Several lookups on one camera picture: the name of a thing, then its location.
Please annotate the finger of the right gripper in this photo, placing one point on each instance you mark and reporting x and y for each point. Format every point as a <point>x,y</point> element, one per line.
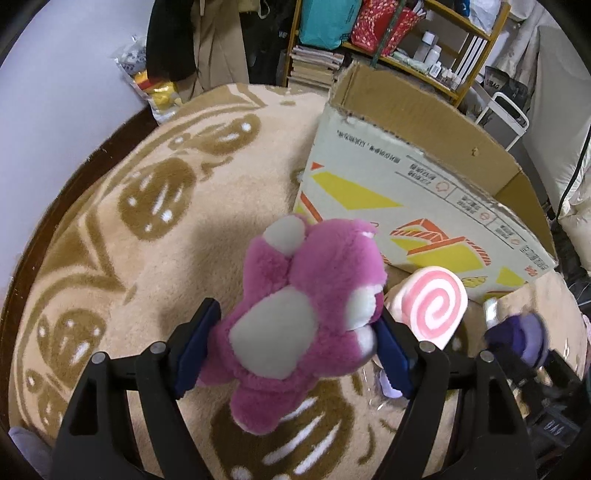
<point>489,439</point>
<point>123,419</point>

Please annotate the purple white plush doll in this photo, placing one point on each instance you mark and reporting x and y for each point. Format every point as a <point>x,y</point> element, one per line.
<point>525,335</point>

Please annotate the pink swirl roll plush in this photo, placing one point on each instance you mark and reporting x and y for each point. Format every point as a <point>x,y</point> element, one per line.
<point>431,302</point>

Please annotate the pink bear plush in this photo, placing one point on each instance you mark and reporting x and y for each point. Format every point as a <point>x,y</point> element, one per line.
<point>310,294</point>

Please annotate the beige brown patterned blanket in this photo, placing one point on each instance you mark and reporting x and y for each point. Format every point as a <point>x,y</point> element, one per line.
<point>169,227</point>

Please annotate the printed cardboard box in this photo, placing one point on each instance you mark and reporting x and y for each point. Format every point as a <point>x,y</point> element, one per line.
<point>438,188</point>

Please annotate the white rolling utility cart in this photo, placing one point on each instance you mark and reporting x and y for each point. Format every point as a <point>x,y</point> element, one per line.
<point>501,106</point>

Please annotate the wooden bookshelf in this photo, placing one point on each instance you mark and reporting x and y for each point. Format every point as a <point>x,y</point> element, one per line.
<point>441,43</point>

